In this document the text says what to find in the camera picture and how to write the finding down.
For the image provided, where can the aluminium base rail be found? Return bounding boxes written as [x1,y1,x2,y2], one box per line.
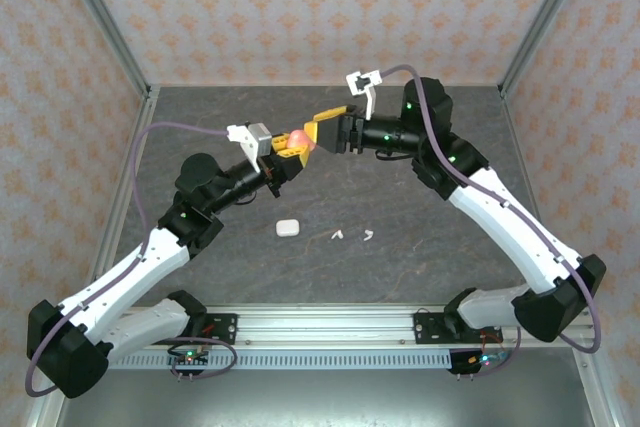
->
[112,302,600,348]

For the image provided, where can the pink earbud charging case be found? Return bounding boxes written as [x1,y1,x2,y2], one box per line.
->
[288,129,317,152]

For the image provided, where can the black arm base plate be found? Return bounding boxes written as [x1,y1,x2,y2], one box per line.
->
[147,312,239,346]
[413,311,502,347]

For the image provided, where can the white slotted cable duct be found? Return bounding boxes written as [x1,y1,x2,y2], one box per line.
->
[102,349,454,371]

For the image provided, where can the aluminium frame post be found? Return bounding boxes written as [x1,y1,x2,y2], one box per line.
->
[499,0,596,98]
[52,0,152,98]

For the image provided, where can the grey metal sheet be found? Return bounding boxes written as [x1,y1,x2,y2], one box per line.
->
[54,364,599,427]

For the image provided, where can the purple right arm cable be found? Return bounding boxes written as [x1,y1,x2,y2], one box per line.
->
[380,64,601,379]

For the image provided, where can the aluminium frame side rail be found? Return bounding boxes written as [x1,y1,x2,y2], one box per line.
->
[498,85,624,427]
[24,85,162,427]

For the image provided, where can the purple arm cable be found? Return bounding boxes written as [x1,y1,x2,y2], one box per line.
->
[25,122,237,397]
[380,64,601,379]

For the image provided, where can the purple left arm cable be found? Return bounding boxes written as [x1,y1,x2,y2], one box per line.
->
[25,122,237,397]

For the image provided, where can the small circuit board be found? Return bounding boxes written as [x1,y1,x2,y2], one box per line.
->
[448,348,510,376]
[166,345,210,369]

